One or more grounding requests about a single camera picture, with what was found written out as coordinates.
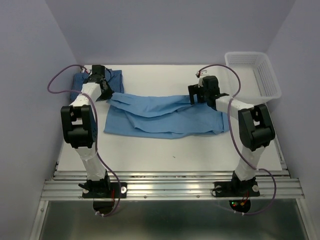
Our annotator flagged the light blue long sleeve shirt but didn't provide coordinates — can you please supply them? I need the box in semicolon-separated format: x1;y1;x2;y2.
103;93;229;140

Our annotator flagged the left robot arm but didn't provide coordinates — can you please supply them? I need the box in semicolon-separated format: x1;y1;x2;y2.
60;65;113;199

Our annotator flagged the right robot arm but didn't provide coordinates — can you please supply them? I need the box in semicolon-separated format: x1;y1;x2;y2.
188;76;276;198

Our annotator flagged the blue plaid folded shirt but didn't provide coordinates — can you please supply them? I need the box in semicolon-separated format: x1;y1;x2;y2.
71;68;125;94

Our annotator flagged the white plastic mesh basket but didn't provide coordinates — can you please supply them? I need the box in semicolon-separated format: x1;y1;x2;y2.
224;51;282;105

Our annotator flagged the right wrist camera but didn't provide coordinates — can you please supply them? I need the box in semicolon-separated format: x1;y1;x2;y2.
196;70;209;88

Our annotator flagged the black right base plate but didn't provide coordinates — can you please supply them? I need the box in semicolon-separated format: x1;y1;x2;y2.
213;181;260;199

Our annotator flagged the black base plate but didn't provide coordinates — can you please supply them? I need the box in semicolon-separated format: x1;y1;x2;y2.
213;181;260;199
78;182;128;199

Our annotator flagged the aluminium mounting rail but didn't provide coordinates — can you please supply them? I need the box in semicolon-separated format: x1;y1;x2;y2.
40;169;305;201

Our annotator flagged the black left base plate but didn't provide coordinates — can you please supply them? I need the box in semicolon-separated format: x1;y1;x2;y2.
78;182;128;199

